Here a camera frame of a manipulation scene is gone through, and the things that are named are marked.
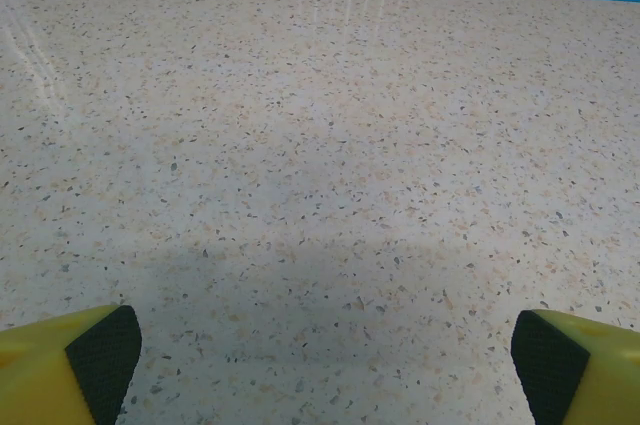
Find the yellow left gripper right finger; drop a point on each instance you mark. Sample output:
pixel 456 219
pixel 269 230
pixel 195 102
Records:
pixel 600 380

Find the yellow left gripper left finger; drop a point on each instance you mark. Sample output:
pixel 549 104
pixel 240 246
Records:
pixel 35 375

